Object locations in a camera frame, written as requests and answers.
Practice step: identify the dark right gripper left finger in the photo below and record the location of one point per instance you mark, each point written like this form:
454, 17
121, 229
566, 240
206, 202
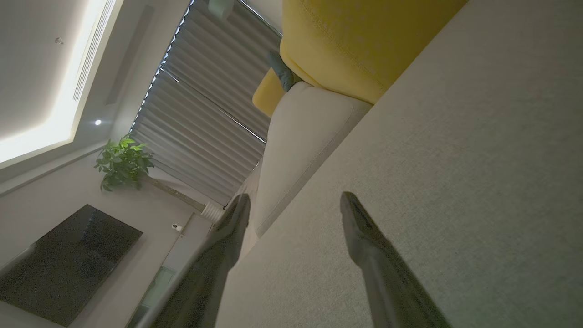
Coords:
214, 273

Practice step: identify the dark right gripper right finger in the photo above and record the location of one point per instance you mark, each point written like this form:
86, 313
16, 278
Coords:
387, 282

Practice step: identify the beige low cabinet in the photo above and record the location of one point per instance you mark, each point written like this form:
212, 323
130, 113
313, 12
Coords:
182, 255

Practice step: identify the white ribbed plant pot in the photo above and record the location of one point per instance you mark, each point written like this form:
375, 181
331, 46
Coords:
212, 212

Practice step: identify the grey fabric sofa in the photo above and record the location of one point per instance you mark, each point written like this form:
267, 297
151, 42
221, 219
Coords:
478, 182

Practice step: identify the green leafy houseplant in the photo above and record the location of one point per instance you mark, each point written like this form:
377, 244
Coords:
122, 161

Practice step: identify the black flat television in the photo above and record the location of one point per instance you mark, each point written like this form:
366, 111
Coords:
68, 264

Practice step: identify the cream fabric cushion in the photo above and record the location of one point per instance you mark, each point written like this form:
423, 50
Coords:
305, 146

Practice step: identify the grey pleated curtain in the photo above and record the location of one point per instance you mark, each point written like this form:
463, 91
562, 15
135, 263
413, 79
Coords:
205, 100

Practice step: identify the yellow fabric cushion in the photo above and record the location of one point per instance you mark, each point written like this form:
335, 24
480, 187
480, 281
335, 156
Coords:
268, 95
355, 41

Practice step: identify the dark teal cushion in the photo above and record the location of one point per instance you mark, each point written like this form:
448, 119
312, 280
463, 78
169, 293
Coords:
284, 73

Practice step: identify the white ceiling air vent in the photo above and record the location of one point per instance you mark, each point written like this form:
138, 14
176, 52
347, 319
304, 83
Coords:
93, 45

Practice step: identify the small white security camera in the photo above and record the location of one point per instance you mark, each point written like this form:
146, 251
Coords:
176, 227

